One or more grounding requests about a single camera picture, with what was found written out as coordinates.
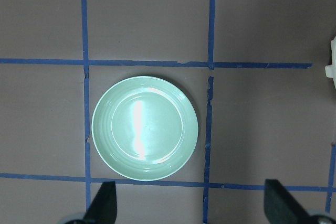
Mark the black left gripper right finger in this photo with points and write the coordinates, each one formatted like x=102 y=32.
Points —
x=281 y=207

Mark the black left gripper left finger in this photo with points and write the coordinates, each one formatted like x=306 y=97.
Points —
x=103 y=208

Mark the white rice cooker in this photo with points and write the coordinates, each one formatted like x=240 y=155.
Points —
x=330 y=69

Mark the light green plate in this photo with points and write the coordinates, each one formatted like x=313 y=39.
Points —
x=144 y=128

